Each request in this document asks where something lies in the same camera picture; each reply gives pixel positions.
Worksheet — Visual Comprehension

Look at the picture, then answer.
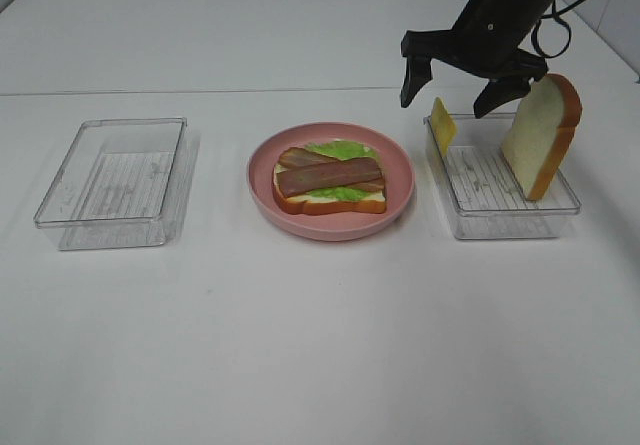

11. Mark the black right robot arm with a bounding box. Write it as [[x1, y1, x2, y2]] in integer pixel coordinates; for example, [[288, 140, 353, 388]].
[[400, 0, 554, 118]]

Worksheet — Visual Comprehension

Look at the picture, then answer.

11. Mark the clear plastic tray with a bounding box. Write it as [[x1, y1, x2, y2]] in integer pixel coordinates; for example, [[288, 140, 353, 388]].
[[424, 113, 581, 240], [34, 117, 193, 251]]

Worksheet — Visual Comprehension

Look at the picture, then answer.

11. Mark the bacon strip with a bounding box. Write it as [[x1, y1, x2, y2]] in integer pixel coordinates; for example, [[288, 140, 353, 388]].
[[273, 147, 385, 197], [276, 157, 383, 197]]

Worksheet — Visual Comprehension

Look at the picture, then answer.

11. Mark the bread slice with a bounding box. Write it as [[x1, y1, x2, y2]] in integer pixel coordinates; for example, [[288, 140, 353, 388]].
[[501, 73, 582, 201], [272, 174, 386, 215]]

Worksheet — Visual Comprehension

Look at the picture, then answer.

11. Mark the right clear plastic tray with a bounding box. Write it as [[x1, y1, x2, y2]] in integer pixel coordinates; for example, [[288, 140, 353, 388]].
[[424, 113, 581, 240]]

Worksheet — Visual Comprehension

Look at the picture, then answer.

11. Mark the pink round plate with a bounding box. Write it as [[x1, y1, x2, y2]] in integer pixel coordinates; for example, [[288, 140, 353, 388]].
[[247, 122, 415, 241]]

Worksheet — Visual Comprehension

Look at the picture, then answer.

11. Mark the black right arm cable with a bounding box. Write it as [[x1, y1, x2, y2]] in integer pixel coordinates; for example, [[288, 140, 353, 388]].
[[529, 0, 614, 59]]

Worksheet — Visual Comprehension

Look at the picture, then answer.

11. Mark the green lettuce leaf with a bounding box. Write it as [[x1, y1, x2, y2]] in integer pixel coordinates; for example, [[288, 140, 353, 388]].
[[304, 140, 384, 201]]

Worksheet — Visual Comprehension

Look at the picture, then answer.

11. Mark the yellow cheese slice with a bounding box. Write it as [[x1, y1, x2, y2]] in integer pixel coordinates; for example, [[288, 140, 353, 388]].
[[430, 97, 457, 157]]

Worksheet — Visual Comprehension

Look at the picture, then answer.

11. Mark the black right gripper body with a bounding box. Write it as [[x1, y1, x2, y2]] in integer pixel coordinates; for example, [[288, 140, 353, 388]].
[[401, 0, 549, 79]]

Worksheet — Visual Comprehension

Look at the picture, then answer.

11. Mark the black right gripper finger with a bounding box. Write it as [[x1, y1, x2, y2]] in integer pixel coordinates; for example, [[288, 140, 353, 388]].
[[400, 56, 432, 108], [473, 76, 531, 118]]

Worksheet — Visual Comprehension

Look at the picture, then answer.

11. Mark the left clear plastic tray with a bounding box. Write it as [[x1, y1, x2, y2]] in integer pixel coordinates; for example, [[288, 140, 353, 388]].
[[34, 117, 193, 251]]

